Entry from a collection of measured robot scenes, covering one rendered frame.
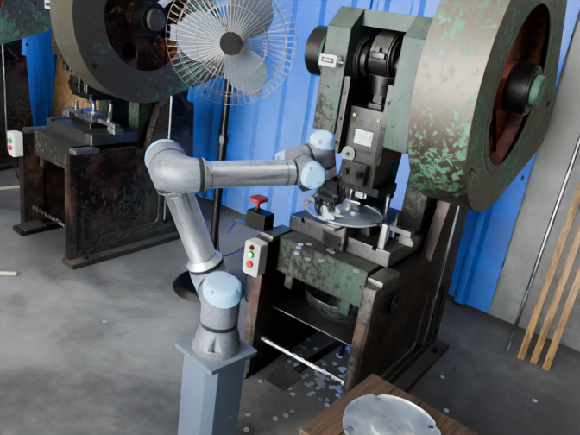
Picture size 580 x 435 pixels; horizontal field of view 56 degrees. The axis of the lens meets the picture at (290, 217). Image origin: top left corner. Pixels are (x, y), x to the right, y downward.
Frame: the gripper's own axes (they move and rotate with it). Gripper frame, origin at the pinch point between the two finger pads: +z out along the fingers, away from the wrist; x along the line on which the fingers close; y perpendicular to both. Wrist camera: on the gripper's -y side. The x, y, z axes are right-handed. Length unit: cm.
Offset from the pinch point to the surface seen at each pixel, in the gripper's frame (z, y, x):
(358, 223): 4.7, 9.6, 7.2
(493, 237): 89, 32, 111
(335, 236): 12.3, 0.9, 4.6
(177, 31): -37, -98, 40
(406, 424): 28, 52, -42
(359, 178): -6.0, 3.8, 18.8
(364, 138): -16.5, 0.9, 28.5
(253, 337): 53, -22, -27
